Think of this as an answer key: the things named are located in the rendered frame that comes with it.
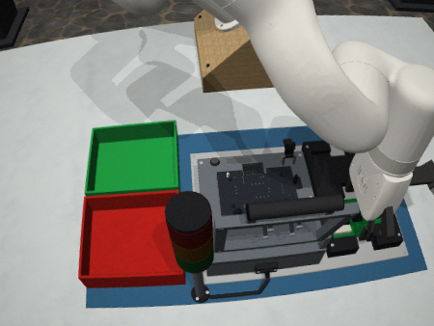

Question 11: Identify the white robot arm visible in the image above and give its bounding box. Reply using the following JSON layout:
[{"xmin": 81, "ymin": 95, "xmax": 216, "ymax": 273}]
[{"xmin": 192, "ymin": 0, "xmax": 434, "ymax": 195}]

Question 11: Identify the green open-top bin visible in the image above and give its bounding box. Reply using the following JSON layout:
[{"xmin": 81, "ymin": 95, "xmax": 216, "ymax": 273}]
[{"xmin": 85, "ymin": 121, "xmax": 180, "ymax": 196}]

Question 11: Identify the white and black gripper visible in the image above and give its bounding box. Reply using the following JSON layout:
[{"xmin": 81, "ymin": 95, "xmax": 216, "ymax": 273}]
[{"xmin": 345, "ymin": 152, "xmax": 414, "ymax": 242}]

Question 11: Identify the green circuit board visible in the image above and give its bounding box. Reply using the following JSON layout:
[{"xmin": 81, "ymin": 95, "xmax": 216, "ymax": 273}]
[{"xmin": 333, "ymin": 199, "xmax": 381, "ymax": 238}]

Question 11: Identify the red open bin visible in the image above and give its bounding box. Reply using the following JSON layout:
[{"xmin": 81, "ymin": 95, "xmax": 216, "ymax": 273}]
[{"xmin": 78, "ymin": 190, "xmax": 186, "ymax": 288}]

